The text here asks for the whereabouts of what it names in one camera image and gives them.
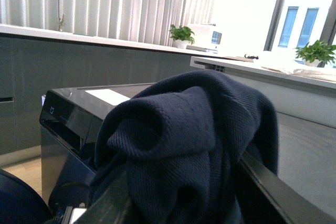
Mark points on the white cloth on counter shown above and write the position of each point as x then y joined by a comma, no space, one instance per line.
284,62

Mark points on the white vertical blinds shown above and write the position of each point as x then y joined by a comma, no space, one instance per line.
145,21

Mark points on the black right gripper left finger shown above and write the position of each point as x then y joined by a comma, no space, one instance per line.
114,205

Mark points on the right potted green plant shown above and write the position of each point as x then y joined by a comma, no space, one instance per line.
319,51

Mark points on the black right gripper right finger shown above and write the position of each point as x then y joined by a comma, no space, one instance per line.
264,198

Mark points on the left potted green plant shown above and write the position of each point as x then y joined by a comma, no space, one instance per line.
182,36

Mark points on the grey kitchen counter cabinet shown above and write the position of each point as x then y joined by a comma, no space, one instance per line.
35,60

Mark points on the white countertop appliance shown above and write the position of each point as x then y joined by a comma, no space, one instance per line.
207,37

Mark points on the potted green plant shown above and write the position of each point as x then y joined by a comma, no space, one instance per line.
319,51
182,36

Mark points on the grey front-load washing machine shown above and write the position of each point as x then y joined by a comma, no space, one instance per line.
70,122

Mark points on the navy blue knit garment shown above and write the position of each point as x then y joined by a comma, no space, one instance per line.
178,141

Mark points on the chrome gooseneck faucet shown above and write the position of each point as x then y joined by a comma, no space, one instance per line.
61,15

